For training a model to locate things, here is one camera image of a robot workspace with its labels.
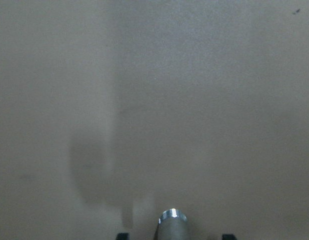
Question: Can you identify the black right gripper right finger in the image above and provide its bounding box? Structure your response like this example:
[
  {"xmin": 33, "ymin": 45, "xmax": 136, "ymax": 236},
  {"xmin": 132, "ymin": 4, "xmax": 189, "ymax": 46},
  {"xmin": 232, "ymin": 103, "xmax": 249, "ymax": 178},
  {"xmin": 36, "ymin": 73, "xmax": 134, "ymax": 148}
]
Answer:
[{"xmin": 221, "ymin": 234, "xmax": 234, "ymax": 240}]

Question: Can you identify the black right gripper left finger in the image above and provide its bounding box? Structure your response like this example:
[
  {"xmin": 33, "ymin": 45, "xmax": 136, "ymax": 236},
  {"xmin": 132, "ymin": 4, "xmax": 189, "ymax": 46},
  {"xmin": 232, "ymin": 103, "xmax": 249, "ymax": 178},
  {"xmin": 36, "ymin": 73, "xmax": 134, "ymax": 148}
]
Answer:
[{"xmin": 116, "ymin": 232, "xmax": 130, "ymax": 240}]

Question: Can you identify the short silver metal pipe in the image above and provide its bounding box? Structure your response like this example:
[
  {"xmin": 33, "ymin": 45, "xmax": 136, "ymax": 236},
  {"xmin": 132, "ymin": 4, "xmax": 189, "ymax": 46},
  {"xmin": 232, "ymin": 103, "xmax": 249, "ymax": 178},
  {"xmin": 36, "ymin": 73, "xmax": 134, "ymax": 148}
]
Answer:
[{"xmin": 153, "ymin": 208, "xmax": 191, "ymax": 240}]

